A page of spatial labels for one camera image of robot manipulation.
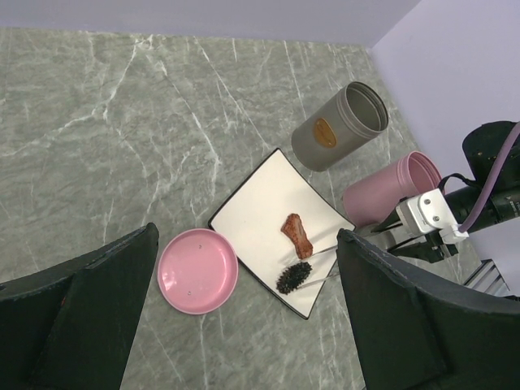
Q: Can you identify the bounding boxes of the metal tongs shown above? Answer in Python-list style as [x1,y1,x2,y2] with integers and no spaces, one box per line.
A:
[294,245,338,291]

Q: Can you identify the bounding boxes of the white square plate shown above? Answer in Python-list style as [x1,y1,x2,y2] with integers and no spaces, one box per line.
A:
[208,149,355,319]

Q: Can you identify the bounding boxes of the brown meat piece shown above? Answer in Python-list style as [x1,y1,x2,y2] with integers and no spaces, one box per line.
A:
[280,214,314,260]

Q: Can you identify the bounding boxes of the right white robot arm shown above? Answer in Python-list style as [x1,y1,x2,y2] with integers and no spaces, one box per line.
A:
[370,121,519,263]

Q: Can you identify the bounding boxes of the black sea cucumber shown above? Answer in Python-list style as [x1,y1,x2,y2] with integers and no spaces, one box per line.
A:
[276,262,313,295]

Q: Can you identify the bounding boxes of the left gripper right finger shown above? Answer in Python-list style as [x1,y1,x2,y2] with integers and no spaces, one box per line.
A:
[336,229,519,389]

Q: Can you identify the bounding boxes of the pink lid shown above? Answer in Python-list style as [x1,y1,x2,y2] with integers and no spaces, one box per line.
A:
[157,228,239,315]

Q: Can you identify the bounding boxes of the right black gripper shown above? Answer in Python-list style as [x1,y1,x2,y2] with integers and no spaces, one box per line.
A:
[371,211,459,263]

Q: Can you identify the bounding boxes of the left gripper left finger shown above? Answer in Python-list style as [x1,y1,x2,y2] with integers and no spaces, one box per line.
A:
[1,223,158,389]

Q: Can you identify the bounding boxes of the grey cylindrical container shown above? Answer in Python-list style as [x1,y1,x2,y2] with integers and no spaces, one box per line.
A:
[291,81,389,171]

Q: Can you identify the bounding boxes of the pink cylindrical container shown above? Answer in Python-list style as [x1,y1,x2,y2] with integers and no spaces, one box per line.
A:
[342,151,441,228]

